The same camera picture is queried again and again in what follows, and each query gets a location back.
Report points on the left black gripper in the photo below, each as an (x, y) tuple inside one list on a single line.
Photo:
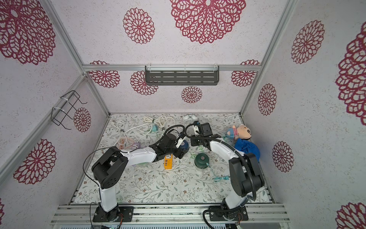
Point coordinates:
[(179, 154)]

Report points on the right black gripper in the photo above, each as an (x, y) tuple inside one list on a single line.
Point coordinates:
[(197, 141)]

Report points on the navy blue meat grinder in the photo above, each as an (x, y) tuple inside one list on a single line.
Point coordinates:
[(184, 147)]

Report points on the teal plug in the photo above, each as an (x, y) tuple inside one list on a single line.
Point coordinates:
[(154, 128)]

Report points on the dark green meat grinder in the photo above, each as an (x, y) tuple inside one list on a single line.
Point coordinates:
[(201, 161)]

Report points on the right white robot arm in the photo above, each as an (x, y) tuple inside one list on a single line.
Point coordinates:
[(245, 174)]

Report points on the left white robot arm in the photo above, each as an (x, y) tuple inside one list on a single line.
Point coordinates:
[(108, 169)]

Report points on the orange power strip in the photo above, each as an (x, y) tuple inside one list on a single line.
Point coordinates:
[(168, 162)]

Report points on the white twin-bell alarm clock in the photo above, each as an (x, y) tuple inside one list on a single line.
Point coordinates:
[(190, 117)]

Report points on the pig plush toy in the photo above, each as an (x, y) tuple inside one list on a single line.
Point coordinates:
[(240, 132)]

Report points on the blue cloth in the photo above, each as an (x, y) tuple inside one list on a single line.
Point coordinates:
[(246, 147)]

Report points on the grey wall shelf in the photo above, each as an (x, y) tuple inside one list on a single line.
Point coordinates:
[(182, 76)]

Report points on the black wire rack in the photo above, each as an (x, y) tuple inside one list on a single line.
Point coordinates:
[(59, 114)]

